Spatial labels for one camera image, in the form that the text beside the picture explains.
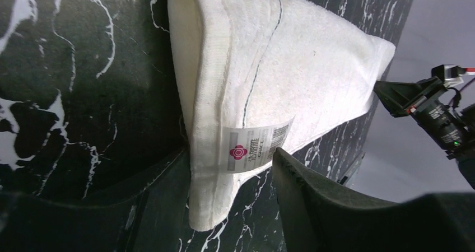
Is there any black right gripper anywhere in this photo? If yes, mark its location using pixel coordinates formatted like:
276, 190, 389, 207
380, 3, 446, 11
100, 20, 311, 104
374, 77, 474, 158

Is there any white towel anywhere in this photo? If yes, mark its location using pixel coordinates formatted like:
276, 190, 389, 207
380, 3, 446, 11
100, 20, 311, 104
167, 0, 395, 232

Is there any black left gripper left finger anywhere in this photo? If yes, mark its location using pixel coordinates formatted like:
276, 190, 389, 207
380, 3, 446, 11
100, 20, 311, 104
1, 149, 190, 251

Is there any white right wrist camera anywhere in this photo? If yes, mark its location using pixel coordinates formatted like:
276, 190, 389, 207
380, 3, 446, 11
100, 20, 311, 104
431, 64, 474, 88

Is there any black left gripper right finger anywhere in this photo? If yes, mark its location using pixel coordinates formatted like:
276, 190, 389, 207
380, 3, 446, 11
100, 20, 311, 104
272, 148, 474, 251

